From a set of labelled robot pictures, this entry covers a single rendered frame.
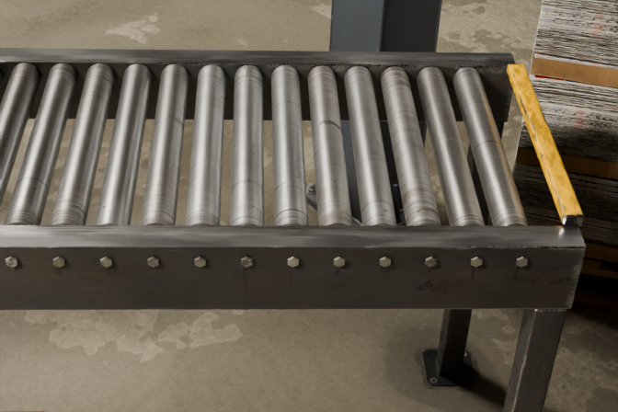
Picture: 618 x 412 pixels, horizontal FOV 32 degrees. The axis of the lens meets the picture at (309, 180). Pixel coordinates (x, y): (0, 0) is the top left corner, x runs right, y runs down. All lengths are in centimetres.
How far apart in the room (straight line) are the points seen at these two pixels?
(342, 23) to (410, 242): 113
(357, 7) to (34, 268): 121
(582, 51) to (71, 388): 131
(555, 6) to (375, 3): 42
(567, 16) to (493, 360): 79
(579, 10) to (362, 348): 89
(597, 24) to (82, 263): 121
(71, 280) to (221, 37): 217
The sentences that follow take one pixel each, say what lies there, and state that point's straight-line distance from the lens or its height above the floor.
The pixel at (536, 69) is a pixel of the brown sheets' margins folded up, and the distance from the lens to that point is 232.
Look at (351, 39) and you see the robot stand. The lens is 254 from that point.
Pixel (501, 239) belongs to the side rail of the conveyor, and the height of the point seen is 80.
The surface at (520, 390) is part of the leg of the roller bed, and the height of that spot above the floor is 51.
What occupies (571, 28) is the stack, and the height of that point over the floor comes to 73.
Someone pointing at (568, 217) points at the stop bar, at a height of 82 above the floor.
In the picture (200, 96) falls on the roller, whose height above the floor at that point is 79.
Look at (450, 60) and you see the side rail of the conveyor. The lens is 194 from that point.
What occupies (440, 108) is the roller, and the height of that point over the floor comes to 80.
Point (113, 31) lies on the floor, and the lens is 368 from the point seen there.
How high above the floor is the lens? 176
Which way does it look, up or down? 37 degrees down
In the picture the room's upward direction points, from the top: 2 degrees clockwise
